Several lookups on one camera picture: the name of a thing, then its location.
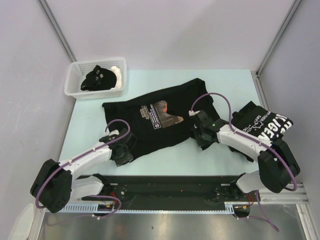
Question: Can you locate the folded black printed t-shirt stack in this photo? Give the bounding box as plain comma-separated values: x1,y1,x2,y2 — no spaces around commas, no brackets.
231,101,294,142

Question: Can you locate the white perforated plastic basket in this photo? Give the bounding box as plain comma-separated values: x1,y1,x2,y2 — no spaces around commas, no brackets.
64,57,128,100

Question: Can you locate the white cloth in basket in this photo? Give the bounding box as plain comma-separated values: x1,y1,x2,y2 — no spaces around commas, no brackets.
109,66,123,90

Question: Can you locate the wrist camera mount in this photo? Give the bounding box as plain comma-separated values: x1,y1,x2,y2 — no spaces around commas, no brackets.
99,128,130,145
188,110,214,129

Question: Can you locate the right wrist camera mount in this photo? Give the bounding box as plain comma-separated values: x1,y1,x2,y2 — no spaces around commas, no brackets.
188,110,214,129

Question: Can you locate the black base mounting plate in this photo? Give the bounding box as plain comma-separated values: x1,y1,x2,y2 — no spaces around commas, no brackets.
82,173,257,212

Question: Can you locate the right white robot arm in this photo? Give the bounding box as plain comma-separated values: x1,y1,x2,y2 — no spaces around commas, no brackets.
192,117,300,201

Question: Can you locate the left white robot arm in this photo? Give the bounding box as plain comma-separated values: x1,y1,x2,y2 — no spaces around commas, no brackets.
30,128,137,213

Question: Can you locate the black garment in basket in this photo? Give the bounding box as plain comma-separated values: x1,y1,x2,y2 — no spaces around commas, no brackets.
80,65,117,91

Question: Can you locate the black graphic t-shirt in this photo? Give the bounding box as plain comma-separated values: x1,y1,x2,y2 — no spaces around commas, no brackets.
102,78,220,160

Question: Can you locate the white slotted cable duct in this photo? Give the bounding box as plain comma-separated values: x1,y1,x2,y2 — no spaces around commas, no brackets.
60,202,99,213

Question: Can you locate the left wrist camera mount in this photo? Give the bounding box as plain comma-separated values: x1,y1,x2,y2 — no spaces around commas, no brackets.
99,128,130,145

